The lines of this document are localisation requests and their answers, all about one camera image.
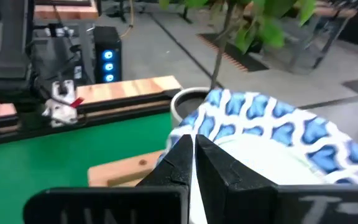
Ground metal legged table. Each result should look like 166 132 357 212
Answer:
283 0 358 75

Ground blue patterned paper bowl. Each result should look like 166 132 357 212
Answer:
158 88 358 224

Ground wooden slatted shelf rack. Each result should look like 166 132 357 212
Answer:
87 149 167 187

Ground black aluminium table frame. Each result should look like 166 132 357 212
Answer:
0 88 183 147

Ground wooden workbench top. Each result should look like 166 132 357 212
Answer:
34 0 99 21

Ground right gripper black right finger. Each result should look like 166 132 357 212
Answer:
195 134 358 224

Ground green leafy plant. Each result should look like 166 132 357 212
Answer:
158 0 317 91

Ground red tag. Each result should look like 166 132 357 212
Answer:
70 97 85 109

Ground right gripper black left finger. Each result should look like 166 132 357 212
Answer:
23 134 194 224

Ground orange cable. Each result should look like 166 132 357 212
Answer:
119 0 135 39

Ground black mat with orange edge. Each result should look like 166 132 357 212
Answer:
196 32 270 73

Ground silver metal bracket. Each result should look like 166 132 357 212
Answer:
41 80 80 128

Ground black computer tower blue fans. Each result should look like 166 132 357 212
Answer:
92 26 123 84

